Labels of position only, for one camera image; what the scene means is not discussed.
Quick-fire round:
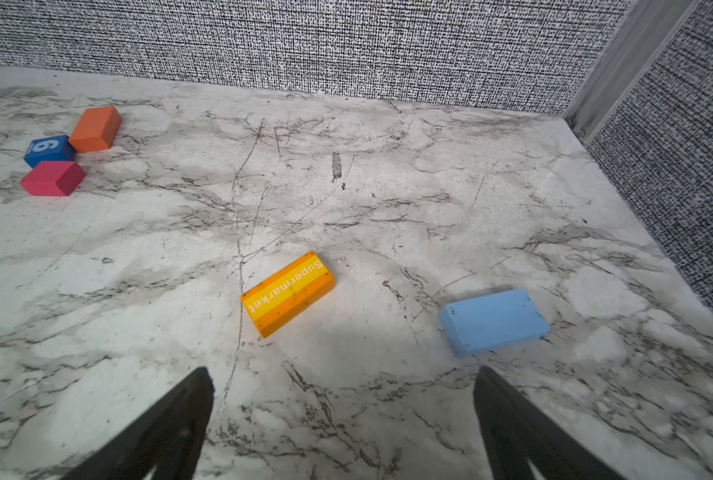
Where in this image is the aluminium frame post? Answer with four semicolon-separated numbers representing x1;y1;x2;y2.
564;0;698;145

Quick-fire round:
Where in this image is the orange wood block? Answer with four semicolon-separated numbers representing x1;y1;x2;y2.
68;106;122;153

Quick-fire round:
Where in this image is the blue number six cube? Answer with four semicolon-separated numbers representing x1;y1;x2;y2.
24;135;76;169

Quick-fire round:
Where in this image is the magenta-red wood block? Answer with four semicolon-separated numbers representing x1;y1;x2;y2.
20;161;86;197

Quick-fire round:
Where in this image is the light blue wood block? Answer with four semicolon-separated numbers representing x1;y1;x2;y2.
439;290;550;358

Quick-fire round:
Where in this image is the yellow Supermarket wood block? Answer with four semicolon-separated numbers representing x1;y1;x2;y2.
240;251;336;338

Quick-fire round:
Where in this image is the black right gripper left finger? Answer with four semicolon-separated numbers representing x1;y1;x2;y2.
64;367;214;479

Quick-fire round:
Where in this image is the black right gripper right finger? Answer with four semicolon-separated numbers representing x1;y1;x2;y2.
473;366;621;479

